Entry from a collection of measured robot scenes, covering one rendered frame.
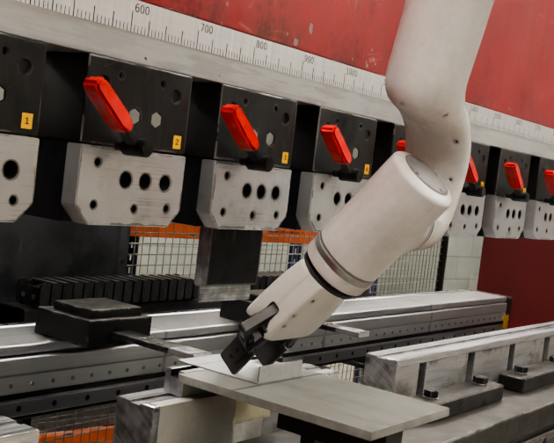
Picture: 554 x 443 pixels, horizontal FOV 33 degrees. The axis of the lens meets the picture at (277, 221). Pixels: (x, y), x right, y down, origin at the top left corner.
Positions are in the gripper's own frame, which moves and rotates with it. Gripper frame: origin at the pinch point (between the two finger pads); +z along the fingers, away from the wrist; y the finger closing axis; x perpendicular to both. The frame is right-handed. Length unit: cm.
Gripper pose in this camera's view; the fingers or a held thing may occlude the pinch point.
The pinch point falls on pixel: (251, 353)
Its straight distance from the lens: 115.0
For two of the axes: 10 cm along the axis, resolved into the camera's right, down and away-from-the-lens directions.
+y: -5.9, -0.3, -8.1
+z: -6.1, 6.7, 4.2
